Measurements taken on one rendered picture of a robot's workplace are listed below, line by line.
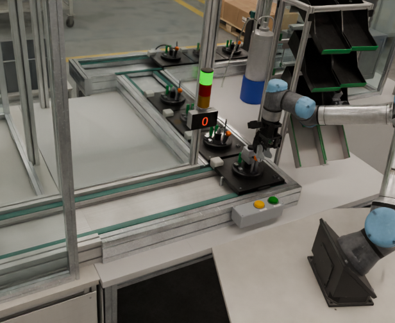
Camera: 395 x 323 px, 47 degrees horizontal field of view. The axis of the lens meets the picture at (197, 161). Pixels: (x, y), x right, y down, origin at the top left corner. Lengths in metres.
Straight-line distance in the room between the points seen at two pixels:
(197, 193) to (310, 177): 0.62
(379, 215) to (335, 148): 0.77
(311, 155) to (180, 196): 0.63
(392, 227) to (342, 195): 0.74
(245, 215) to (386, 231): 0.54
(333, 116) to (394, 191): 0.40
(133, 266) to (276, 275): 0.51
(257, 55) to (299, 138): 0.81
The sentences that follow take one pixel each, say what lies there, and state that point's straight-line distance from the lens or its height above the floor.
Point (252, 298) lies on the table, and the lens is 1.64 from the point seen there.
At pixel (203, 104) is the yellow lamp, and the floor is 1.28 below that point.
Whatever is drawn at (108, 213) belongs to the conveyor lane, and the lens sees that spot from 1.81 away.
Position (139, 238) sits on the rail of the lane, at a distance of 1.68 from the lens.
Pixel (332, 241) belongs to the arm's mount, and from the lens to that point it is 1.63.
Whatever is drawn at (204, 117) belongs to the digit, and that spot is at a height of 1.22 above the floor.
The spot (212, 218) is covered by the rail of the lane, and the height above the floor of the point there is 0.92.
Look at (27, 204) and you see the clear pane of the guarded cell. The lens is 1.41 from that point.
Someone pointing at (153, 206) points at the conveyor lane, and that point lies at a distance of 1.85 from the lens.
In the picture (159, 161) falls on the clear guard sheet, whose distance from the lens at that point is 1.94.
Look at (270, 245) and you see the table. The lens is 1.84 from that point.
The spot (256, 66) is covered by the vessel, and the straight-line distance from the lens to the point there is 2.80.
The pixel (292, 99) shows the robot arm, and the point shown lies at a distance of 1.71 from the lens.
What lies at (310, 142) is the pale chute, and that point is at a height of 1.07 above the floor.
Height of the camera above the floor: 2.07
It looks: 33 degrees down
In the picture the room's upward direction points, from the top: 6 degrees clockwise
